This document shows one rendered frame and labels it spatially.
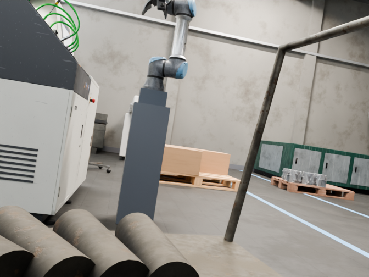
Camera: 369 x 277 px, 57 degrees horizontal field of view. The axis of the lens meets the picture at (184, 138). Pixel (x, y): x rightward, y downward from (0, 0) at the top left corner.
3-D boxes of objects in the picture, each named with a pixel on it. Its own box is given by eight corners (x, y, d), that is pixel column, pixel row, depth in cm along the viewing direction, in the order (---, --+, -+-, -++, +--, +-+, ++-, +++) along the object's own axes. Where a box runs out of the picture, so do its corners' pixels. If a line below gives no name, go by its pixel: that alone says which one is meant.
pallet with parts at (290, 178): (291, 192, 545) (294, 171, 544) (268, 183, 626) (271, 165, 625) (355, 200, 568) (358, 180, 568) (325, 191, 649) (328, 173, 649)
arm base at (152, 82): (162, 94, 241) (165, 80, 241) (165, 92, 227) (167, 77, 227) (141, 90, 239) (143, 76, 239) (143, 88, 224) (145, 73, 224)
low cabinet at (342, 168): (327, 182, 904) (331, 151, 903) (381, 197, 716) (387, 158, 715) (251, 171, 864) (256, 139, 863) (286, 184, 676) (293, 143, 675)
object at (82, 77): (74, 90, 197) (78, 64, 197) (66, 89, 196) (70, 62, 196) (87, 99, 258) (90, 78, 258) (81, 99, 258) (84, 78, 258)
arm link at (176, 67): (166, 79, 237) (178, 1, 237) (186, 81, 233) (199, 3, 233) (161, 75, 225) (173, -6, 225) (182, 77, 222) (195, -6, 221)
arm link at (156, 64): (150, 77, 240) (152, 59, 240) (168, 79, 237) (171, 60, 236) (144, 74, 228) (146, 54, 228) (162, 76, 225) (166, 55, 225)
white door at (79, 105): (57, 209, 196) (74, 91, 196) (52, 208, 196) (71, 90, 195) (74, 189, 260) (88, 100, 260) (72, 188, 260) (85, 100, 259)
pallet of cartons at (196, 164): (219, 181, 542) (224, 152, 542) (242, 192, 456) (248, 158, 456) (139, 171, 509) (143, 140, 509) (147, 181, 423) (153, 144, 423)
